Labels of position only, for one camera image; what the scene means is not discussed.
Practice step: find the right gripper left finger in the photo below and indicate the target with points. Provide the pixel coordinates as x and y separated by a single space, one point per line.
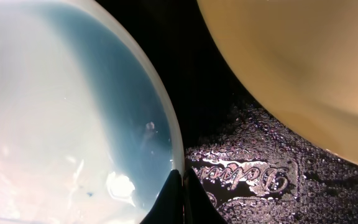
168 207

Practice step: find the white plate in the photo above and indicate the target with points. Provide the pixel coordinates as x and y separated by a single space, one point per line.
88 133

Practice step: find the yellow plate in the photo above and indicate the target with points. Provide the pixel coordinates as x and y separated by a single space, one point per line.
299 60

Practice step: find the black round serving tray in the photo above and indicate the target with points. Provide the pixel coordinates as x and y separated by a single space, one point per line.
276 175

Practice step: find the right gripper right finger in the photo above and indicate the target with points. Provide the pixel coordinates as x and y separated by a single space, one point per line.
198 208

